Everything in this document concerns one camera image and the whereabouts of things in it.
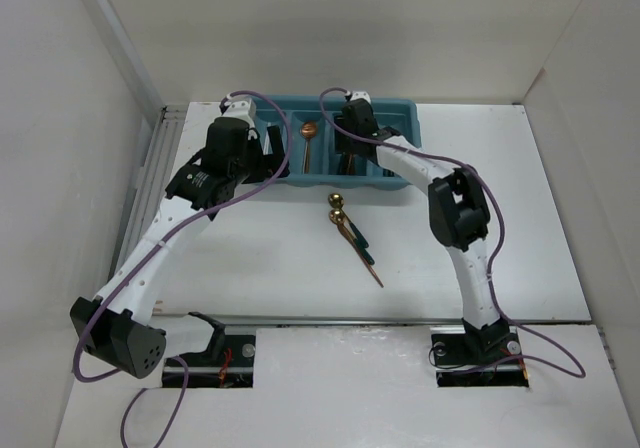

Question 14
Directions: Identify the copper slotted spoon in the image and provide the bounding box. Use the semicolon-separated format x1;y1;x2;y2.
300;121;318;174

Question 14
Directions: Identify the gold spoon green handle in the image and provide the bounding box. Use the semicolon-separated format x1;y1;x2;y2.
328;193;369;248

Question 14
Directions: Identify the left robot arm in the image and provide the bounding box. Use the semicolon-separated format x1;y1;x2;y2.
70;114;292;383

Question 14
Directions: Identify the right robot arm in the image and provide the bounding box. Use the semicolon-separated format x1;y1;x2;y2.
336;92;510;369

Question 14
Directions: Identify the blue plastic cutlery tray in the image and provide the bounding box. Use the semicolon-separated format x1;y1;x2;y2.
253;95;408;190

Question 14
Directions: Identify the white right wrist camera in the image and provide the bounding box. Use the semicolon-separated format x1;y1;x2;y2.
345;91;371;103

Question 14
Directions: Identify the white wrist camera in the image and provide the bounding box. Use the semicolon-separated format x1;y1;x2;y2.
221;96;256;127
345;91;371;103

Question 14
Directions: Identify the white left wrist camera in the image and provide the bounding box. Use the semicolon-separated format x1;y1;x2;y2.
221;96;256;127

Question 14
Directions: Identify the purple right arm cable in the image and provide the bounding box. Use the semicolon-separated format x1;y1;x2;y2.
319;86;587;379

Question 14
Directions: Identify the aluminium rail left side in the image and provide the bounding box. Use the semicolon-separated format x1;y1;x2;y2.
107;105;188;278

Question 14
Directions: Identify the aluminium rail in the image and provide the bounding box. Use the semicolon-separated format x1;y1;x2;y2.
107;105;188;278
213;315;462;327

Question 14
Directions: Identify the aluminium rail front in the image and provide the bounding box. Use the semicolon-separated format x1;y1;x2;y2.
213;315;462;327

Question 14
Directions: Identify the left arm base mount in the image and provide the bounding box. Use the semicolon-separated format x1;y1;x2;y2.
151;312;256;389

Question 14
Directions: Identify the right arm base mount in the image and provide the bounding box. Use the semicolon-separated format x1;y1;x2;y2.
428;331;529;388

